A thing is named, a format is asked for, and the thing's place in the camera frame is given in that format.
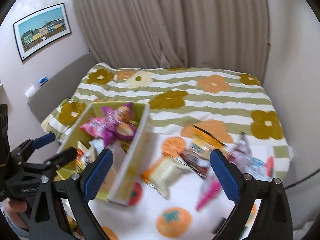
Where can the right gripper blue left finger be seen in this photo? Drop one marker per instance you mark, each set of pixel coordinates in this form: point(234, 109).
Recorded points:
point(48, 219)

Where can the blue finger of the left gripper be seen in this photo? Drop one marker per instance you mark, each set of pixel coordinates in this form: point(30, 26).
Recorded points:
point(62, 159)
point(42, 139)

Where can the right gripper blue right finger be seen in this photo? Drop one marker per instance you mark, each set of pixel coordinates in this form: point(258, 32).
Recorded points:
point(273, 220)

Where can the orange fries snack bag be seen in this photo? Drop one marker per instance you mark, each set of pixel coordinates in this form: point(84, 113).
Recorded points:
point(85, 155)

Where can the pink snack bag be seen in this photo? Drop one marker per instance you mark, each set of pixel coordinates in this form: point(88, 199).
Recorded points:
point(98, 128)

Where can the purple chip bag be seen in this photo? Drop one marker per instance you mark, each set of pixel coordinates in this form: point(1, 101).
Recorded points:
point(118, 124)

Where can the grey purple snack bag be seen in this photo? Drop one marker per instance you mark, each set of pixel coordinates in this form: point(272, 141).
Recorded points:
point(240, 153)

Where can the cream orange snack bag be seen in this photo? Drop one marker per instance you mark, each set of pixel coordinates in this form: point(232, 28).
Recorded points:
point(163, 173)

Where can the orange yellow snack bag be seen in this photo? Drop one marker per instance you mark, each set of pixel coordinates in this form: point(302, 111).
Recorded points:
point(204, 143)

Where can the light blue white snack bag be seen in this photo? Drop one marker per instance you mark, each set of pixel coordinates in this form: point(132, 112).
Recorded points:
point(257, 169)

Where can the person left hand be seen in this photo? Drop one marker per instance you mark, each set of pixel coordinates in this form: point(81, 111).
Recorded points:
point(13, 208)

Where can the green cardboard box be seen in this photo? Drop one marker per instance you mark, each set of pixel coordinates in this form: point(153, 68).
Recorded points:
point(128, 155)

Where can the grey headboard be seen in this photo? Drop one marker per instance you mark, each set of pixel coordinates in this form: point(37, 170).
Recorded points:
point(59, 87)

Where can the blue object on headboard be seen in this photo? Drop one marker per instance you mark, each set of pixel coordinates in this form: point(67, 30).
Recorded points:
point(42, 81)

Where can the white persimmon print tablecloth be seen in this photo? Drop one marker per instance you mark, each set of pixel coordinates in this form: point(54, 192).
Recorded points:
point(141, 221)

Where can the framed houses picture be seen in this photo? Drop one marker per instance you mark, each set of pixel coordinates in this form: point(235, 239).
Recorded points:
point(37, 30)

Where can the floral striped green quilt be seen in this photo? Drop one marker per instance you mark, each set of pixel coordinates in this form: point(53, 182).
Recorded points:
point(225, 102)

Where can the beige curtain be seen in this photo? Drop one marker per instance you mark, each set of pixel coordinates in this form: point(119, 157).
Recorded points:
point(223, 34)

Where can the white wall switch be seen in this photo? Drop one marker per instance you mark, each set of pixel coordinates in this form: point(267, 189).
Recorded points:
point(30, 91)

